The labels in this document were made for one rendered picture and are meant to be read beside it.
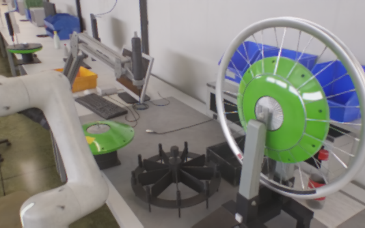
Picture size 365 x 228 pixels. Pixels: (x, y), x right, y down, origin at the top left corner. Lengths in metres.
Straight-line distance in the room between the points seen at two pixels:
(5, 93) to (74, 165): 0.32
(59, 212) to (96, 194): 0.13
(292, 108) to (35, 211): 0.82
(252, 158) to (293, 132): 0.14
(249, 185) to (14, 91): 0.79
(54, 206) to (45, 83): 0.41
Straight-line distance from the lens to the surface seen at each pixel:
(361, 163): 0.86
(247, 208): 1.02
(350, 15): 1.47
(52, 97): 1.19
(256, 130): 0.90
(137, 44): 1.26
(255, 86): 0.96
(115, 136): 1.41
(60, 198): 1.16
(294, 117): 0.89
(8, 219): 1.86
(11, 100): 1.15
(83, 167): 1.19
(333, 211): 1.35
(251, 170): 0.96
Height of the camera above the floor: 1.71
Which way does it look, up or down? 23 degrees down
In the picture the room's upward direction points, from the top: straight up
